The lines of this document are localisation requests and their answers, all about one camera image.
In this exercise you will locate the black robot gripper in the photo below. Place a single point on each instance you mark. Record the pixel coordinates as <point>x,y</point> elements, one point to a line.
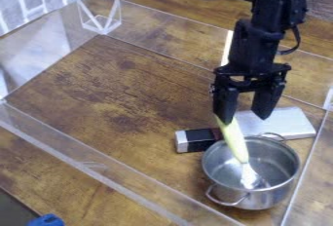
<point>251,72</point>

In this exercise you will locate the yellow handled metal spoon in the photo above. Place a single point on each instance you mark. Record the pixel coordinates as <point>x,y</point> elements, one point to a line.
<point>236,141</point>

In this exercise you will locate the small silver pot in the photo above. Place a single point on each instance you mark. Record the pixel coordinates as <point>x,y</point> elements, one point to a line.
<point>276,162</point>

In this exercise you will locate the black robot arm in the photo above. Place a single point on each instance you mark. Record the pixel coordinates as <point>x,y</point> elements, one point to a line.
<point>279,15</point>

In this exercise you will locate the grey flat metal box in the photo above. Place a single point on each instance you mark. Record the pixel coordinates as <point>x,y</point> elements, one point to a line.
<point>287,121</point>

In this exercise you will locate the black and silver block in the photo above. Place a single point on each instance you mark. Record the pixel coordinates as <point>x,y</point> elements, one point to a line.
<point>196,140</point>

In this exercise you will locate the clear acrylic barrier panel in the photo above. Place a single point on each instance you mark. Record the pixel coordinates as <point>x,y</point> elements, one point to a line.
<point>88,129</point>

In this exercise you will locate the blue object at corner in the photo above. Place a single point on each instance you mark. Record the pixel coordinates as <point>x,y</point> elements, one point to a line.
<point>47,220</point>

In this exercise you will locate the clear acrylic corner bracket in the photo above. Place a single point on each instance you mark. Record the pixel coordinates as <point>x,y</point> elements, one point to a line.
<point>98,23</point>

